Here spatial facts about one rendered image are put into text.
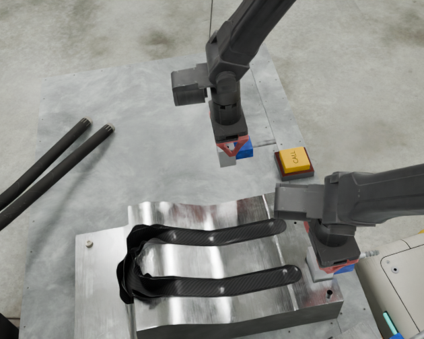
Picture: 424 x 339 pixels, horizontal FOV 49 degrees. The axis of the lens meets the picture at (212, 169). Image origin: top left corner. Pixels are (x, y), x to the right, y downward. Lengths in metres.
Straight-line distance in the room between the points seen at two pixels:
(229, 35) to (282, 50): 2.05
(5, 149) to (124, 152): 1.39
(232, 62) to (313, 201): 0.26
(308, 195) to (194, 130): 0.61
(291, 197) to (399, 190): 0.23
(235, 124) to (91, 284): 0.43
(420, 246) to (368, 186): 1.18
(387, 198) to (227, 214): 0.51
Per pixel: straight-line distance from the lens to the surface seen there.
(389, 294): 1.63
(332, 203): 0.65
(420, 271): 1.69
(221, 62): 0.78
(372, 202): 0.56
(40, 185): 1.12
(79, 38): 3.12
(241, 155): 1.01
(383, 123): 2.45
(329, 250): 0.80
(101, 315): 0.95
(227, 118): 0.91
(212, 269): 0.92
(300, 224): 1.00
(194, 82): 0.85
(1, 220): 1.07
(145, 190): 1.15
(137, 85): 1.42
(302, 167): 1.13
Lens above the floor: 1.71
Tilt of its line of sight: 52 degrees down
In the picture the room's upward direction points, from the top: 6 degrees counter-clockwise
